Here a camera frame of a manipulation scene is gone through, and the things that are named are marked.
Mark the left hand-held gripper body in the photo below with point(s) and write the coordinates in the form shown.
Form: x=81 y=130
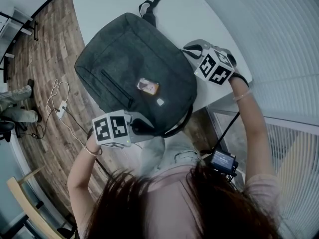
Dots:
x=112 y=128

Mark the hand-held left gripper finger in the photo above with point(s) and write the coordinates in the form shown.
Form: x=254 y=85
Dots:
x=140 y=138
x=142 y=118

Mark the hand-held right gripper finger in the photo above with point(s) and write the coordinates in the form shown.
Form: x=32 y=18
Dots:
x=198 y=42
x=193 y=58

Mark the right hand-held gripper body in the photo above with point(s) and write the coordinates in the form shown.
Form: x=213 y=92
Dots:
x=214 y=66

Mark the dark grey backpack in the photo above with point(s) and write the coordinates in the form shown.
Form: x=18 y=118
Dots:
x=129 y=58

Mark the person's right forearm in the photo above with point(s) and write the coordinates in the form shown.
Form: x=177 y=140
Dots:
x=251 y=133

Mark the person's left forearm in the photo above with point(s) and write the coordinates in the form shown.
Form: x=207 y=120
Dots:
x=79 y=173

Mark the person's light jeans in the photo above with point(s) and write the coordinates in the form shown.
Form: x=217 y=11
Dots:
x=159 y=155

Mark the thin left wrist bangle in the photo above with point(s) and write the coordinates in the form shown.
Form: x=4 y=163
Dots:
x=93 y=154

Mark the small colourful card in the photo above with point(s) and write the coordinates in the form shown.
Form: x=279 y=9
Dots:
x=148 y=86

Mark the person's pale pink shirt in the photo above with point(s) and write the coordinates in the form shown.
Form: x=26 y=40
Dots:
x=169 y=203

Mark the white window blinds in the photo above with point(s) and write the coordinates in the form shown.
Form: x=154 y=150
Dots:
x=286 y=46

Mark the whiteboard stand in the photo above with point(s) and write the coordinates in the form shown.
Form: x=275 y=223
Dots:
x=22 y=21

